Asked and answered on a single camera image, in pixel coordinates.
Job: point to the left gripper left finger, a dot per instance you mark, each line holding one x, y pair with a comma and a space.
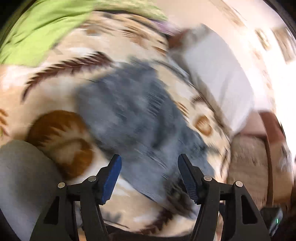
58, 219

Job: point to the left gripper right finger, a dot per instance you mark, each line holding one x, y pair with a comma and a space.
241, 218

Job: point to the blue denim pants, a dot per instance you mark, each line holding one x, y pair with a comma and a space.
129, 112

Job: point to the pink brown pillow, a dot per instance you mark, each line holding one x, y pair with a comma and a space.
254, 125

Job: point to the cream leaf-pattern blanket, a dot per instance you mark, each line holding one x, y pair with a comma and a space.
38, 106

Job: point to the light grey pillow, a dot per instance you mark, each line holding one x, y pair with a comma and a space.
216, 73

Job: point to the lime green cloth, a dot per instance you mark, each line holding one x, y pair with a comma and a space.
40, 28

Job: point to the green patterned quilt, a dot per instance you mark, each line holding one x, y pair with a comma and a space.
144, 8

